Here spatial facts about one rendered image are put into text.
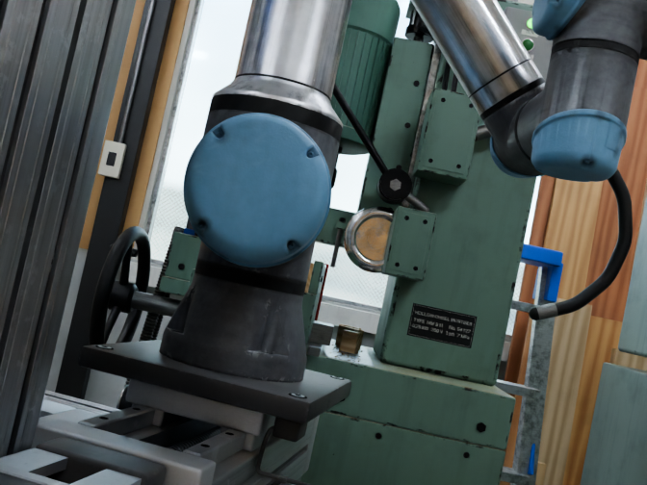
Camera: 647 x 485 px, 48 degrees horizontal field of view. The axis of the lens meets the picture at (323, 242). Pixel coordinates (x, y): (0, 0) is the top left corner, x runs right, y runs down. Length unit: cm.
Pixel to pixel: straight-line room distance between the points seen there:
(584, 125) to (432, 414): 73
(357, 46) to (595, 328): 163
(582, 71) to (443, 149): 66
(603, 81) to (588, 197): 225
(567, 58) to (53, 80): 43
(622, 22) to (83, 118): 47
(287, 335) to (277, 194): 20
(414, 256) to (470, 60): 55
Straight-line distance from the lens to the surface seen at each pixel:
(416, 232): 127
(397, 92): 145
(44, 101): 62
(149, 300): 149
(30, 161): 62
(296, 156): 57
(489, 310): 139
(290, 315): 73
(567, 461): 278
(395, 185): 132
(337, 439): 127
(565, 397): 271
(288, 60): 61
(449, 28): 79
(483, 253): 138
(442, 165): 130
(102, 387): 292
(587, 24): 69
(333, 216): 143
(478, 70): 79
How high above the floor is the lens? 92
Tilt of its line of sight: 3 degrees up
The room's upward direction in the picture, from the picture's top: 12 degrees clockwise
